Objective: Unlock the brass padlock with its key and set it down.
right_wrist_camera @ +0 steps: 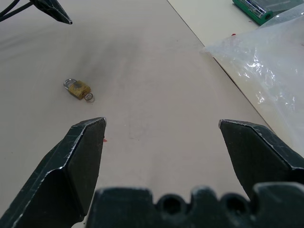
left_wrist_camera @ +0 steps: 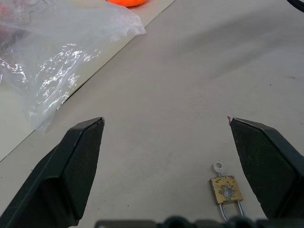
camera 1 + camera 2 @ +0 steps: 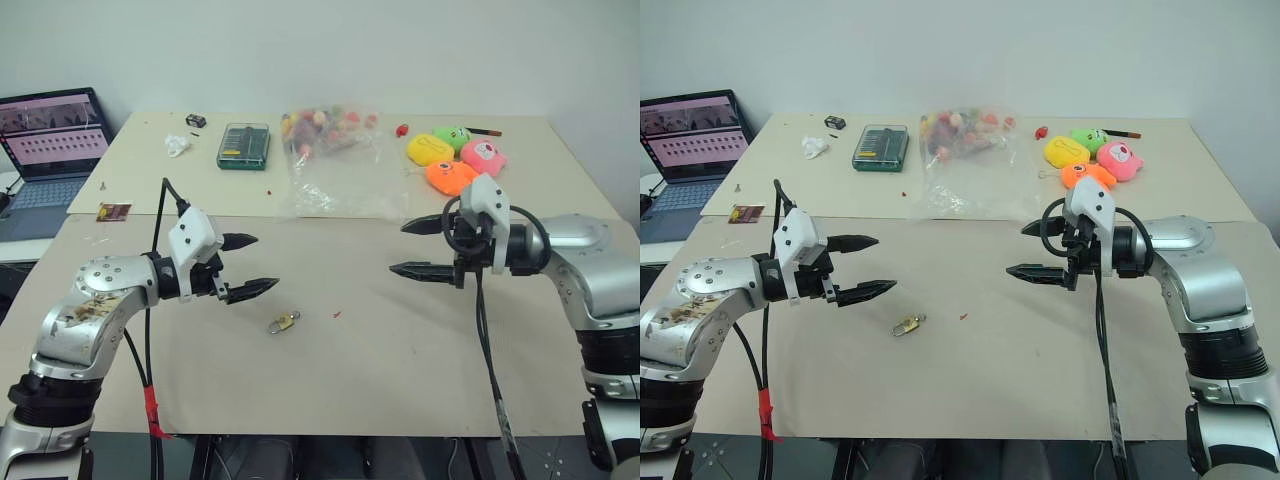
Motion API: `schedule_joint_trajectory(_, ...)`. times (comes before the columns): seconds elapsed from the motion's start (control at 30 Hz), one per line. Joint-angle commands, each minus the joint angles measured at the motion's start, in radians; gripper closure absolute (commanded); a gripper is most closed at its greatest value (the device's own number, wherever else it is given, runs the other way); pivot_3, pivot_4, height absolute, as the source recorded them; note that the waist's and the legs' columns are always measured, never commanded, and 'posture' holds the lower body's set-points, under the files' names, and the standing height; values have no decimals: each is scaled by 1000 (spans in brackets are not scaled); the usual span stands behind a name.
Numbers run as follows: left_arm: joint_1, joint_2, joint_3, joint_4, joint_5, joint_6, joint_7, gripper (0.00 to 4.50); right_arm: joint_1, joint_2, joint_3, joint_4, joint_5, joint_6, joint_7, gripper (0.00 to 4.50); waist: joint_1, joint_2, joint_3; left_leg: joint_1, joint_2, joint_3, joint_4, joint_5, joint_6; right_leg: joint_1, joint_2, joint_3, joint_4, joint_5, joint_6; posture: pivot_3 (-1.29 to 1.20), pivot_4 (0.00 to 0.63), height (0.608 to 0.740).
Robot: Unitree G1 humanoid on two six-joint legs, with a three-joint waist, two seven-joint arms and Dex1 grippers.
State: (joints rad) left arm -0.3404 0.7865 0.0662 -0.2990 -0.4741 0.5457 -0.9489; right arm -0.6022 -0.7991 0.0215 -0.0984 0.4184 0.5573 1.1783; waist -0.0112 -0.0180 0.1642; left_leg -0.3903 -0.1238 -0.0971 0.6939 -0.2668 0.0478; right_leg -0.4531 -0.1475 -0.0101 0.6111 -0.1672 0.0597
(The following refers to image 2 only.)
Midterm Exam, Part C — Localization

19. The clear plastic bag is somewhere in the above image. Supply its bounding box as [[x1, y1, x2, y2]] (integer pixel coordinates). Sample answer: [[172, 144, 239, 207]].
[[0, 0, 146, 133]]

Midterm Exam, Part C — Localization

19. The orange plush toy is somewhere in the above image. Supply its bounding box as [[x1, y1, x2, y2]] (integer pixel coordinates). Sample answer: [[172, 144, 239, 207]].
[[106, 0, 148, 8]]

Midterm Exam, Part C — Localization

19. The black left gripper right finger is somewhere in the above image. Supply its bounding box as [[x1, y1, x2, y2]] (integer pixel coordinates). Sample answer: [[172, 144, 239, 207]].
[[227, 116, 304, 220]]

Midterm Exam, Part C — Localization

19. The small brass padlock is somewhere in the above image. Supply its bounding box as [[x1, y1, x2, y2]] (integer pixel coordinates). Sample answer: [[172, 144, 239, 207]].
[[209, 175, 245, 221]]

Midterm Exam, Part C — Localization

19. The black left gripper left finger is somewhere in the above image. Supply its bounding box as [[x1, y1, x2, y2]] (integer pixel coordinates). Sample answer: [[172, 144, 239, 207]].
[[0, 116, 105, 228]]

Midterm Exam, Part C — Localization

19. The black cable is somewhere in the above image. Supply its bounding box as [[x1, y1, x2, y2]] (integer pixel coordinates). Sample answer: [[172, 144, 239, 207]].
[[286, 0, 304, 12]]

